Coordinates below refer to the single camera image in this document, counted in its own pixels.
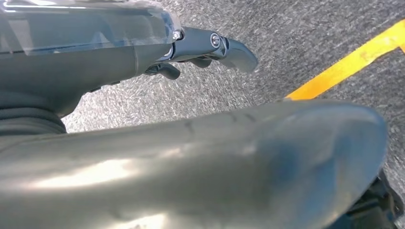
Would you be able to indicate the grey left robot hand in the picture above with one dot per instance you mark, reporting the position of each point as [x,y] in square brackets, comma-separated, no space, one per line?
[189,173]

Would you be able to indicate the black robot foot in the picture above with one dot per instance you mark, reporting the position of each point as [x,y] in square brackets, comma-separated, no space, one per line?
[376,205]

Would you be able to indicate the yellow floor tape square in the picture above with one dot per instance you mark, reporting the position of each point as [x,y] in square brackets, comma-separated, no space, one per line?
[348,63]

